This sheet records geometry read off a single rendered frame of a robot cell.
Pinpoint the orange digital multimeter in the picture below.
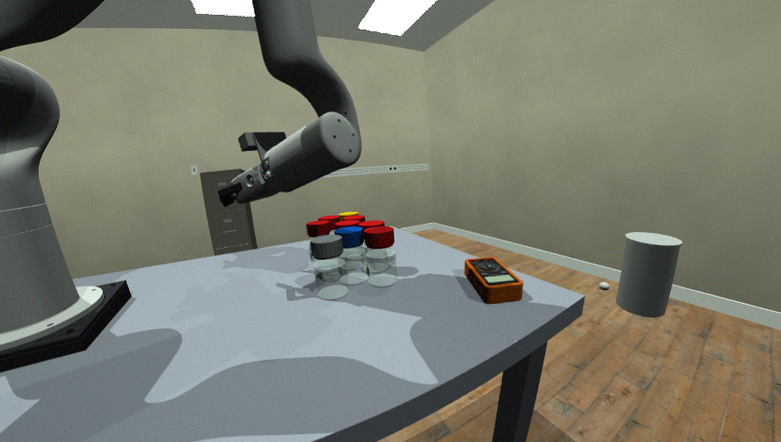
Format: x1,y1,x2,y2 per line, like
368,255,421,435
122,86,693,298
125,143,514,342
464,257,523,304

